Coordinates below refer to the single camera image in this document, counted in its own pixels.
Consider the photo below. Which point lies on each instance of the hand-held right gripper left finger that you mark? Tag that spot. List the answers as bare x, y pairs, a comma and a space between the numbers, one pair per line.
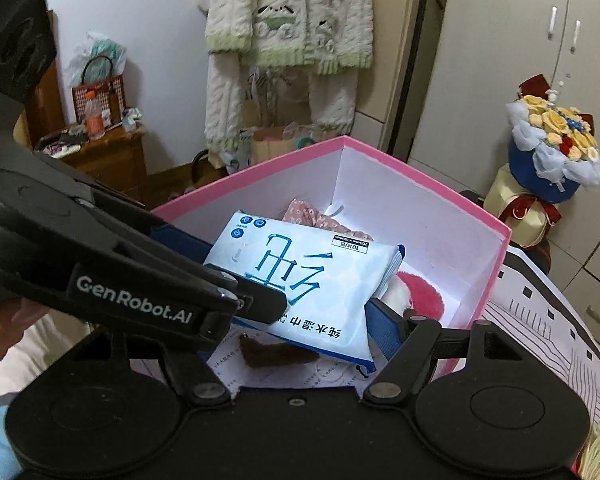
190, 375

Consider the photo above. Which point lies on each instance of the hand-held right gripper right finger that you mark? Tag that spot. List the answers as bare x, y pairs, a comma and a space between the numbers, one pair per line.
382, 322

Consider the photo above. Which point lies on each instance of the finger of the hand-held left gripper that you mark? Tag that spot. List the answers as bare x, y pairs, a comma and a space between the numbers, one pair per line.
260, 302
180, 240

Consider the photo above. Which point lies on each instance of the blue wet wipes pack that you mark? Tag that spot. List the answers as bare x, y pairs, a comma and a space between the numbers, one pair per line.
300, 280

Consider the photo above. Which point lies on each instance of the pink and white plush toy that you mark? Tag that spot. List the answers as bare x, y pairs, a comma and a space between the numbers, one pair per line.
425, 292

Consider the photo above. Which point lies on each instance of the brown fuzzy strip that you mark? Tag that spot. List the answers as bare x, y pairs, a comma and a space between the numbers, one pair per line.
270, 355

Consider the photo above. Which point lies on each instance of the floral scrunchie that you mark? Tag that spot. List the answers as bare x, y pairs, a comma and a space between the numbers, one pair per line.
305, 212

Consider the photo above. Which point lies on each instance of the pink cardboard box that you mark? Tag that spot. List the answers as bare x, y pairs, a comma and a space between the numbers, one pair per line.
485, 280

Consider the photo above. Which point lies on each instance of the person's left hand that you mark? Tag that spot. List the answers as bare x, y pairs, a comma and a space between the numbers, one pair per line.
0, 335

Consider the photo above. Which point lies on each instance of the black chair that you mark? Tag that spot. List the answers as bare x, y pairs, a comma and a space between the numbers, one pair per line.
196, 165

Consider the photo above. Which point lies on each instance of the printed paper sheet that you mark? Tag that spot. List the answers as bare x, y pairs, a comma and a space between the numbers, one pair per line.
325, 375

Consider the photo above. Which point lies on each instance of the wooden nightstand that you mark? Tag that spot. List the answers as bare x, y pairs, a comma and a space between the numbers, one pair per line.
115, 160

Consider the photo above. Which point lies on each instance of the orange drink bottle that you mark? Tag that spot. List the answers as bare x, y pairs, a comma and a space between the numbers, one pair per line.
94, 120

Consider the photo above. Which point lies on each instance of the brown paper bag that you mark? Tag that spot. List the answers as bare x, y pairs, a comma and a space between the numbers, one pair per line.
270, 147

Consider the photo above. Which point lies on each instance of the pale green crumpled cloth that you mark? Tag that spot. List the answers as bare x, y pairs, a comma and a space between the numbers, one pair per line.
132, 120

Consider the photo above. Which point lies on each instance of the checked basket bag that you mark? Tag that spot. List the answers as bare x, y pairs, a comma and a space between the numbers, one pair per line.
112, 95

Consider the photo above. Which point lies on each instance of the striped tablecloth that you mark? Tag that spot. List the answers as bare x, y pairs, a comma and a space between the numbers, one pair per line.
555, 330

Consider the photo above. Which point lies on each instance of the black stool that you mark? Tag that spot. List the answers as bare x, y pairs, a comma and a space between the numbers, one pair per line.
542, 255

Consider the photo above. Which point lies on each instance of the clear plastic bag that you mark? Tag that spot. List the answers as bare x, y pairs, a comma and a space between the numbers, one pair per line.
105, 50

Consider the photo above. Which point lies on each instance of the flower bouquet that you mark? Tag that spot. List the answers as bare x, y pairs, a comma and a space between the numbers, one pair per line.
545, 160

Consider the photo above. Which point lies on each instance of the tan wooden cabinet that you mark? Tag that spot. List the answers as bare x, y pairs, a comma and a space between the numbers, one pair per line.
380, 85

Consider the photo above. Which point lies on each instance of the cream knitted cardigan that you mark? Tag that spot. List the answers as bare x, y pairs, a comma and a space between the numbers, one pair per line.
280, 0

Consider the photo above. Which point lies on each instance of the beige wardrobe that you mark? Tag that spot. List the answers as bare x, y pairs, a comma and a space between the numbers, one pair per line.
505, 60

